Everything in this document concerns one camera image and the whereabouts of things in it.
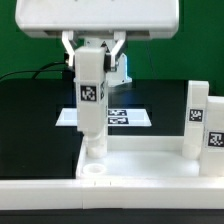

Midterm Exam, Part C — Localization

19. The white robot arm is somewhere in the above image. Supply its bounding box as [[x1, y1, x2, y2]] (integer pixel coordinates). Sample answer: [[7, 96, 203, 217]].
[[15, 0, 179, 72]]

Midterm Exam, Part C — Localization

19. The white desk top tray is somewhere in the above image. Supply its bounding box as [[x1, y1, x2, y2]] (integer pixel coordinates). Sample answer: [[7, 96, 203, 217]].
[[76, 135, 224, 184]]

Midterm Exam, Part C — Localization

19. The black cable on table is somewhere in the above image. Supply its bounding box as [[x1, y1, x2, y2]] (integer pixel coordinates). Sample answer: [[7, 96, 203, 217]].
[[0, 61, 71, 84]]

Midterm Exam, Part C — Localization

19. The white front guide rail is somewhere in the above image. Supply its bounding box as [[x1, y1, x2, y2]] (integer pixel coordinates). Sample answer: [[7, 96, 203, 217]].
[[0, 178, 224, 210]]

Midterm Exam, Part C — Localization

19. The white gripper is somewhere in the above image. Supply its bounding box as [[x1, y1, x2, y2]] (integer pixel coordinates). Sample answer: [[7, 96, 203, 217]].
[[15, 0, 179, 72]]

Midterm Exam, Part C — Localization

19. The fiducial marker sheet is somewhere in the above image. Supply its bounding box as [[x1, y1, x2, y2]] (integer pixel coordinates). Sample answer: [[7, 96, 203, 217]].
[[56, 108, 152, 127]]

